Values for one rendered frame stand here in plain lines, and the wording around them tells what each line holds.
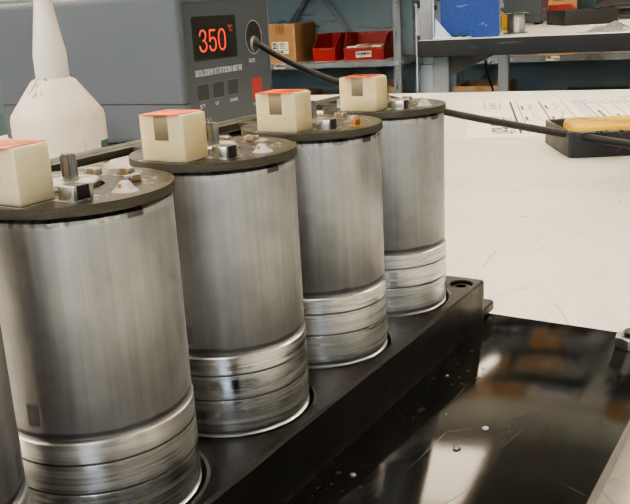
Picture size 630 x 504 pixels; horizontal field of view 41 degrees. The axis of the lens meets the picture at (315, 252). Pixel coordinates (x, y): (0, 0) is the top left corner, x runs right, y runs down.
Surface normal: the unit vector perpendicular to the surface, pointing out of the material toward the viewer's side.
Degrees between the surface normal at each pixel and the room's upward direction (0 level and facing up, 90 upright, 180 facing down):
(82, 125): 90
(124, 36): 90
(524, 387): 0
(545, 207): 0
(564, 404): 0
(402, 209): 90
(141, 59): 90
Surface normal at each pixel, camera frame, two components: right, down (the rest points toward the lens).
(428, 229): 0.66, 0.18
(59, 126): 0.32, 0.29
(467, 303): 0.85, 0.11
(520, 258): -0.05, -0.96
